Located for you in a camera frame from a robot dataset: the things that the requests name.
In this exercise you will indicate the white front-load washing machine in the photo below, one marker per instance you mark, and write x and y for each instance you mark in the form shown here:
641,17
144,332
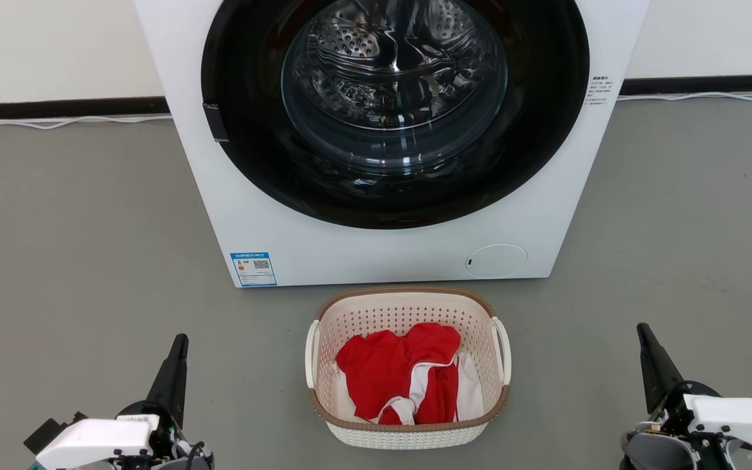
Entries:
376,258

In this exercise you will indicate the blue energy label sticker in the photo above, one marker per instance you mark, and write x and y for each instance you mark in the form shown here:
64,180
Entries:
253,269

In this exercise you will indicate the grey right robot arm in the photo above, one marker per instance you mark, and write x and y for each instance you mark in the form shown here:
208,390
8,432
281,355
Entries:
653,454

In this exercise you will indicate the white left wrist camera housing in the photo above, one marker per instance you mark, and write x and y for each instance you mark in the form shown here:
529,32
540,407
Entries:
95,440

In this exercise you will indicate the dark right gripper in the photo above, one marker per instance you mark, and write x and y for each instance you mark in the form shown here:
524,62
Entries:
676,408

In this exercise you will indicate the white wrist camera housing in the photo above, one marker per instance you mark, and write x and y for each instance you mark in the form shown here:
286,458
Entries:
95,440
735,418

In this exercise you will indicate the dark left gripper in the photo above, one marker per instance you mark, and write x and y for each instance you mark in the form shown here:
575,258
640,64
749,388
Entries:
166,431

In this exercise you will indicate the small printed text label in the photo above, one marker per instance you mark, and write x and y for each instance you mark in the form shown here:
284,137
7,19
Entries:
599,90

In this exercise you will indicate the cream laundry basket brown rim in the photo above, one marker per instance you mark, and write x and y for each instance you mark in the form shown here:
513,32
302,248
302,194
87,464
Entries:
402,310

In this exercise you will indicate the red garment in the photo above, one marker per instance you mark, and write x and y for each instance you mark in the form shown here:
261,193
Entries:
382,369

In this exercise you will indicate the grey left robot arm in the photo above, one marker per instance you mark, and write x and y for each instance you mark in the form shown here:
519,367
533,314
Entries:
173,462

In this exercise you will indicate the steel washer drum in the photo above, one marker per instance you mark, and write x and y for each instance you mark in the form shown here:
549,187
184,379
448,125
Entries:
389,59

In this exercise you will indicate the round black glass washer door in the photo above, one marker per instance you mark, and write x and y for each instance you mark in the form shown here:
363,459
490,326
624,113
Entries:
245,130

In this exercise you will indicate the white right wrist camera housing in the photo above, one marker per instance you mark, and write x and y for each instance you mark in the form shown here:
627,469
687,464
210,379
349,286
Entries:
735,418

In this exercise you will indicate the round white filter cover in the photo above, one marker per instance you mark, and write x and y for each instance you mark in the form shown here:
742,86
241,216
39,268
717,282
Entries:
497,261

